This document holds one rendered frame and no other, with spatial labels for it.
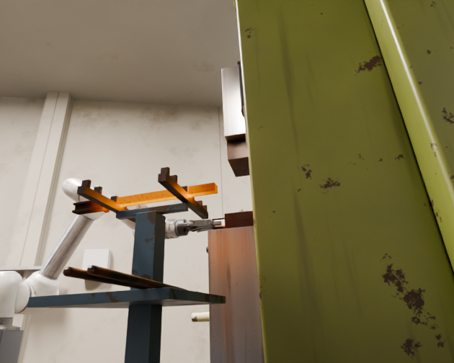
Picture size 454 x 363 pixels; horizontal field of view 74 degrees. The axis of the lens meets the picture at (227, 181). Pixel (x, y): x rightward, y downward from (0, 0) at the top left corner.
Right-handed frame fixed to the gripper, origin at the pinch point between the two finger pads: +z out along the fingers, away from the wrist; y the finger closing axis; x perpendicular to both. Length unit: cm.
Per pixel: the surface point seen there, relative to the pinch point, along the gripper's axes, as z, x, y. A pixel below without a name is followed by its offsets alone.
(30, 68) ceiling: -281, 275, -124
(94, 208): -26, -7, 54
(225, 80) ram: 7, 69, 13
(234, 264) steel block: 8.6, -21.3, 22.0
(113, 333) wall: -183, -52, -227
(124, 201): -16, -6, 54
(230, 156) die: 6.9, 28.7, 7.6
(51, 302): -18, -33, 73
